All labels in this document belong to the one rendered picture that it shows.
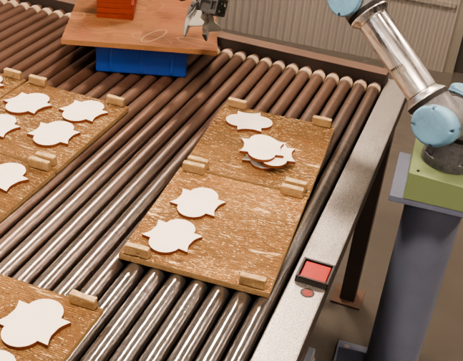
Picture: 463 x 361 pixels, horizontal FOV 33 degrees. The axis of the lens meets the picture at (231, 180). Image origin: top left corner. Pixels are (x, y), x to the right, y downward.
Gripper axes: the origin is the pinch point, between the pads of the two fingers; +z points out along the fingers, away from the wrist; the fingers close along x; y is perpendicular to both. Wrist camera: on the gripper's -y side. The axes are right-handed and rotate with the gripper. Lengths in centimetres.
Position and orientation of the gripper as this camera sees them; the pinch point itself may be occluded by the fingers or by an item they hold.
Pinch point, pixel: (193, 39)
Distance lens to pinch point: 245.3
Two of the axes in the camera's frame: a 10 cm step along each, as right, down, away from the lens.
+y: 8.8, 2.8, -3.8
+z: -2.3, 9.6, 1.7
